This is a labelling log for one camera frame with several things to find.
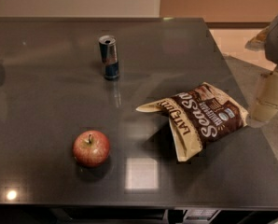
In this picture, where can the silver blue redbull can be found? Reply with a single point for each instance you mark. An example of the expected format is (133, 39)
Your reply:
(109, 56)

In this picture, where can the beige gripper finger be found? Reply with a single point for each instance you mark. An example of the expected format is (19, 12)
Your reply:
(265, 105)

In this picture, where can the grey device under table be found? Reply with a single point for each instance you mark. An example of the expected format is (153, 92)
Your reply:
(200, 215)

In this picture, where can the red apple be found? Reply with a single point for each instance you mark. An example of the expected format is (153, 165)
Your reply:
(91, 148)

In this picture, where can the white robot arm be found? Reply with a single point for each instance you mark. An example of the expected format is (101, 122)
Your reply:
(267, 40)

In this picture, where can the brown sea salt chip bag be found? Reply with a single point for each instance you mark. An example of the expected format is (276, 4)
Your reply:
(198, 117)

